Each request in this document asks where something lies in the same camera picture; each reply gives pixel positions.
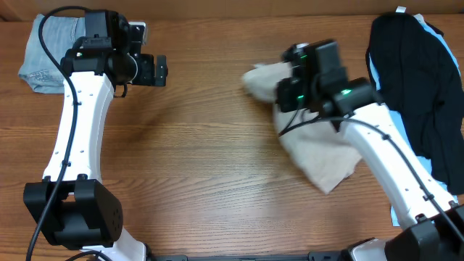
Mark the black garment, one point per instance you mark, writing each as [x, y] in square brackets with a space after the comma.
[417, 87]

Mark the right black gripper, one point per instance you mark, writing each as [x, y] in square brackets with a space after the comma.
[283, 96]

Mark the beige khaki shorts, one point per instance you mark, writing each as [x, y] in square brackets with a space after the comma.
[316, 149]

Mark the light blue garment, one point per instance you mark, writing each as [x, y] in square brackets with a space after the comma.
[431, 145]

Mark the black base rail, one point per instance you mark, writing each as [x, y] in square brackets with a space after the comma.
[250, 258]

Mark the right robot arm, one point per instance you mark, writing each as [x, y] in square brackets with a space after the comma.
[430, 219]

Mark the white garment tag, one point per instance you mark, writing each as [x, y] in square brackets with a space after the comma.
[401, 10]

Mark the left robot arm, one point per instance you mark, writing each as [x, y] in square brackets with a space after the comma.
[70, 205]

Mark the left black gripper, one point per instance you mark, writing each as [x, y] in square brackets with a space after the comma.
[146, 77]

